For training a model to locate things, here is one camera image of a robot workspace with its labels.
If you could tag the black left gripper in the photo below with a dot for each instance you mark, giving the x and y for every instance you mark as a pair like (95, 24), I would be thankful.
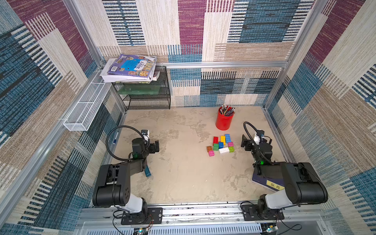
(152, 146)

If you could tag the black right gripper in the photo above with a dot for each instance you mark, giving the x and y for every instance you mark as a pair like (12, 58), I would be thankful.
(248, 142)

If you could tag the light blue lego brick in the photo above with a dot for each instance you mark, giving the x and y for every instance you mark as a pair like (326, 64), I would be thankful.
(228, 138)

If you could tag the red lego brick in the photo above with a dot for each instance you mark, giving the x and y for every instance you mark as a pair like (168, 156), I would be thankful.
(215, 139)

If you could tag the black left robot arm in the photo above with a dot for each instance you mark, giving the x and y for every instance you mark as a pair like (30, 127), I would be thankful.
(113, 185)

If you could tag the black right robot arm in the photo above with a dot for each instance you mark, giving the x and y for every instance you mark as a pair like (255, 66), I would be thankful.
(294, 184)

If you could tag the white lego brick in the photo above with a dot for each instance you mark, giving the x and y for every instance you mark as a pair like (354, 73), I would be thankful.
(224, 150)

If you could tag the red pen cup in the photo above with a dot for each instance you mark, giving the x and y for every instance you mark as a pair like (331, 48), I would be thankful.
(223, 122)

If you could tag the teal blue marker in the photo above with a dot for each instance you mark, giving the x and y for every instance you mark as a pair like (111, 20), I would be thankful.
(147, 172)

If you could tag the pens in cup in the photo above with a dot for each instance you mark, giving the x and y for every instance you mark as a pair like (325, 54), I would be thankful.
(226, 110)

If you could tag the dark blue notebook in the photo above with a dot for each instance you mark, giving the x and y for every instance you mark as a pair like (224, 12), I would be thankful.
(275, 184)

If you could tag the green folder on shelf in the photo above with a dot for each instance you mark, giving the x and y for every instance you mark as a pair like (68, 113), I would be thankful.
(139, 90)

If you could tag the stack of books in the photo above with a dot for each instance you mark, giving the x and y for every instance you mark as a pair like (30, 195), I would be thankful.
(131, 69)

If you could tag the black wire mesh shelf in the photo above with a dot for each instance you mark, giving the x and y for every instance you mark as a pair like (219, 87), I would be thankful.
(146, 96)

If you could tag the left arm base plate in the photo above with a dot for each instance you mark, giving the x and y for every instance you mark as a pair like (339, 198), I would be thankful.
(151, 216)

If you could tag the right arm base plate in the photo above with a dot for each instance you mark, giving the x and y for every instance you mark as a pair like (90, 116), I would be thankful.
(253, 213)

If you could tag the white wire basket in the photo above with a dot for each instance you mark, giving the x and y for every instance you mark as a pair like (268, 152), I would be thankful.
(84, 112)

